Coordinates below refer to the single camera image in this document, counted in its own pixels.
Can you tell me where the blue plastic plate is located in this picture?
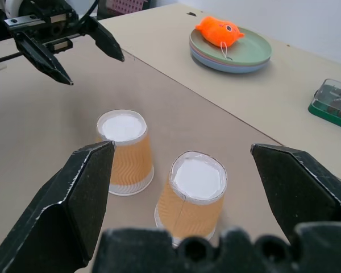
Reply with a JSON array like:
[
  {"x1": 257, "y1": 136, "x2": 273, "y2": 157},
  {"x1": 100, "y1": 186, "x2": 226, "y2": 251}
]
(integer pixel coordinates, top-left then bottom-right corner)
[{"x1": 190, "y1": 49, "x2": 271, "y2": 75}]

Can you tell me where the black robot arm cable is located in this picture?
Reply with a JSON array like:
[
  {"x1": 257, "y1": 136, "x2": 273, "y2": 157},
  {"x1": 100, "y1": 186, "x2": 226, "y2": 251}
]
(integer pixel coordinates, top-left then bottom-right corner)
[{"x1": 77, "y1": 0, "x2": 99, "y2": 22}]

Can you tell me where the orange ribbed paper cup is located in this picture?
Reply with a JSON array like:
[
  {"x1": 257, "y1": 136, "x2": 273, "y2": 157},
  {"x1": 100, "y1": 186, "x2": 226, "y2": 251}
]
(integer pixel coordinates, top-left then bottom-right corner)
[
  {"x1": 95, "y1": 109, "x2": 155, "y2": 197},
  {"x1": 153, "y1": 151, "x2": 228, "y2": 249}
]

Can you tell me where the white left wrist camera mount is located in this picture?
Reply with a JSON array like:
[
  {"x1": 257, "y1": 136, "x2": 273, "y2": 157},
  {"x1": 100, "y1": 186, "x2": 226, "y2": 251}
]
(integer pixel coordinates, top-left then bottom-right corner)
[{"x1": 3, "y1": 0, "x2": 22, "y2": 16}]

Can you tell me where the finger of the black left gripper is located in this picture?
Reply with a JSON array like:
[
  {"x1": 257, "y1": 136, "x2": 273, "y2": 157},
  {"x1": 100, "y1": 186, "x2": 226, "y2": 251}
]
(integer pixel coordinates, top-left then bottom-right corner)
[
  {"x1": 83, "y1": 18, "x2": 126, "y2": 63},
  {"x1": 13, "y1": 31, "x2": 74, "y2": 86}
]

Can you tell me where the orange plush toy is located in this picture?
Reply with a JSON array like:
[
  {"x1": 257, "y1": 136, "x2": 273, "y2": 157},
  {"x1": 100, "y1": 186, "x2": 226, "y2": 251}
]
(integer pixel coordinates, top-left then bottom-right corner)
[{"x1": 194, "y1": 15, "x2": 246, "y2": 61}]

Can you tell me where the green box with clear lid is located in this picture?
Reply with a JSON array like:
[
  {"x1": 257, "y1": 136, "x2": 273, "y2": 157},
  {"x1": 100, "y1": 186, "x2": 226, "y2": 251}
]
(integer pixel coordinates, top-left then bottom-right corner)
[{"x1": 307, "y1": 78, "x2": 341, "y2": 133}]

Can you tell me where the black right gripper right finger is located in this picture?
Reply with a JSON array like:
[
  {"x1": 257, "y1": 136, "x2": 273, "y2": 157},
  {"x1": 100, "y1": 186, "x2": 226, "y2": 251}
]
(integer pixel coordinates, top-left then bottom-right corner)
[{"x1": 250, "y1": 143, "x2": 341, "y2": 245}]

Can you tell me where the pink plastic plate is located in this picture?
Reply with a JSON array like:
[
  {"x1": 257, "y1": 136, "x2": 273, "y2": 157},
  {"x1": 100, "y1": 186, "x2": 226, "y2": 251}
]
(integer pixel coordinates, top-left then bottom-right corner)
[{"x1": 189, "y1": 45, "x2": 272, "y2": 69}]

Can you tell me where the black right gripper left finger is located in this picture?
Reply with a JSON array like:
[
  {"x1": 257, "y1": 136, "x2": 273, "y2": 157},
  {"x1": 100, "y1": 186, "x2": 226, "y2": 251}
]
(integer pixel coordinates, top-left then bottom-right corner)
[{"x1": 0, "y1": 140, "x2": 116, "y2": 273}]

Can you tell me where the green plastic plate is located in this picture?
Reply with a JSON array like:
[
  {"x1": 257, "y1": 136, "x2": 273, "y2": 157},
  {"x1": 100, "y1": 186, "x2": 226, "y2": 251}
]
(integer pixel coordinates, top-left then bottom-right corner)
[{"x1": 189, "y1": 26, "x2": 273, "y2": 65}]

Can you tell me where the brown table mat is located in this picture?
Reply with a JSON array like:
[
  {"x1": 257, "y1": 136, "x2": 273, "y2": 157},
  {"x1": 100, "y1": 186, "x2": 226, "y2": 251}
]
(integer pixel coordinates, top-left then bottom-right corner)
[{"x1": 0, "y1": 18, "x2": 284, "y2": 273}]

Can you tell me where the pink perforated basket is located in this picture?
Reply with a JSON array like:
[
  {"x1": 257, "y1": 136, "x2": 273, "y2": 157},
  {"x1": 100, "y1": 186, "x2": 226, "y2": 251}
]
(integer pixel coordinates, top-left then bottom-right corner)
[{"x1": 104, "y1": 0, "x2": 147, "y2": 13}]

